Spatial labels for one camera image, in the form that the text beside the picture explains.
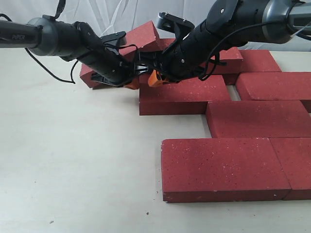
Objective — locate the red brick under back stack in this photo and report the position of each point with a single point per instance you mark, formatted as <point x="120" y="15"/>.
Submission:
<point x="230" y="79"/>

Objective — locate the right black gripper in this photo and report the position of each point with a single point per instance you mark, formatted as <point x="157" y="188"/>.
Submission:
<point x="200" y="34"/>

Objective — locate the red brick stacked at back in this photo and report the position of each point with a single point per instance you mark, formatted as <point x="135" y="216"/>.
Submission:
<point x="228" y="60"/>

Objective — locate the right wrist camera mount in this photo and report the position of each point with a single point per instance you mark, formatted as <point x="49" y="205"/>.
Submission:
<point x="178" y="26"/>

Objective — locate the red brick right row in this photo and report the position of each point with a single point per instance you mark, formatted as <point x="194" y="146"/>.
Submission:
<point x="274" y="86"/>

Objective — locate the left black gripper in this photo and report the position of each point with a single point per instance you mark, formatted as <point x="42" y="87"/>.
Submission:
<point x="115" y="66"/>

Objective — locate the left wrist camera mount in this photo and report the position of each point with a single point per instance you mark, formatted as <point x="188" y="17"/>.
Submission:
<point x="116" y="39"/>

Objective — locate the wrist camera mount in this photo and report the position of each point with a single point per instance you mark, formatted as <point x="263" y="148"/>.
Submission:
<point x="116" y="39"/>
<point x="178" y="26"/>

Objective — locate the red brick row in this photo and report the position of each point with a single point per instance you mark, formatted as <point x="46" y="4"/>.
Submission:
<point x="255" y="119"/>
<point x="274" y="86"/>

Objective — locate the red brick leaning far left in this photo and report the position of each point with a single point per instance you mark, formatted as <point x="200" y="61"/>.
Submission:
<point x="145" y="37"/>

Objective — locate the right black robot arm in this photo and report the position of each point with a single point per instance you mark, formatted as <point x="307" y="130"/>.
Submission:
<point x="238" y="22"/>

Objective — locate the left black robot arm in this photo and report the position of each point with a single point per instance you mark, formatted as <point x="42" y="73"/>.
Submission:
<point x="44" y="36"/>

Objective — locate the red brick with white specks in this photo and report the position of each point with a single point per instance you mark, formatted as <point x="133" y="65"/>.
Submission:
<point x="188" y="97"/>

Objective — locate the red brick middle row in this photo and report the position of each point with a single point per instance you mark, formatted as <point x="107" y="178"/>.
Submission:
<point x="255" y="119"/>

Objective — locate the red brick front left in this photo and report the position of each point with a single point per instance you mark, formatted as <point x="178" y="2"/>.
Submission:
<point x="221" y="170"/>

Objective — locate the white fabric backdrop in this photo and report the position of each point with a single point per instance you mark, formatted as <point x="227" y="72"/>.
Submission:
<point x="108" y="16"/>

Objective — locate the red brick front right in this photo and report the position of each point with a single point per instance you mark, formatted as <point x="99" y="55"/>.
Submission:
<point x="294" y="154"/>

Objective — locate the red brick back right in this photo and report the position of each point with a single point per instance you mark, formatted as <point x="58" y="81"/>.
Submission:
<point x="258" y="61"/>

